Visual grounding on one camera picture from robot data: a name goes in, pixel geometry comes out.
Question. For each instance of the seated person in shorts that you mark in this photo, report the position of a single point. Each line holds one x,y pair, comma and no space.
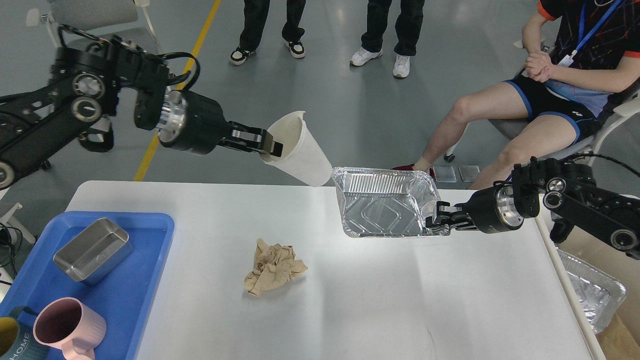
580,52

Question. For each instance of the small steel tray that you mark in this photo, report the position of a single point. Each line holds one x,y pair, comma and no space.
94,252

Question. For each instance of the aluminium foil tray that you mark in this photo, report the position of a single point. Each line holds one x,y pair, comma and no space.
386,203

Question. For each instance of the pink ribbed mug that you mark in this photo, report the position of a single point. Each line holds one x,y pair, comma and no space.
70,326

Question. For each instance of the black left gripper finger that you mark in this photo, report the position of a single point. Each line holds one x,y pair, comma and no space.
266,146
244,133

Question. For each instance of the white side table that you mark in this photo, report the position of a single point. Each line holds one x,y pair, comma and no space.
10,210

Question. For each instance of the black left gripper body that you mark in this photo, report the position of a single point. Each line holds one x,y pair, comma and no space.
191,122

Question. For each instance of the blue plastic tray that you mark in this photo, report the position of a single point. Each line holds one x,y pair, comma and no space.
124,297

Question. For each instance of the brown paper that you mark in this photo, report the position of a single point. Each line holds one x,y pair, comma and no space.
274,265

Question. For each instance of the grey rolling chair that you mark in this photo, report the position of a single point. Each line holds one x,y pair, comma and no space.
100,15

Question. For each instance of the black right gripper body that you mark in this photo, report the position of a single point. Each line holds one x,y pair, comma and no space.
492,210

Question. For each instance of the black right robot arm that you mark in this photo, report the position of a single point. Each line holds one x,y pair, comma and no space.
566,188

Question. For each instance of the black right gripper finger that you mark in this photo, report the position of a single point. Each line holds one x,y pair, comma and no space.
444,208
445,225

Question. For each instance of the white paper cup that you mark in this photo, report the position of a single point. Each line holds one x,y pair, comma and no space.
302,157

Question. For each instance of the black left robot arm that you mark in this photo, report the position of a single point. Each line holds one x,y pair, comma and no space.
31,134

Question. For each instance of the white chair under person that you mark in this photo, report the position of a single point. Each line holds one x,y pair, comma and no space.
618,110

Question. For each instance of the foil tray in bin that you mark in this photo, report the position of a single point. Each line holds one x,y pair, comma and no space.
599,294

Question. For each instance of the dark blue home mug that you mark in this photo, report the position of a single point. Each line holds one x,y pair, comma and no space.
17,341

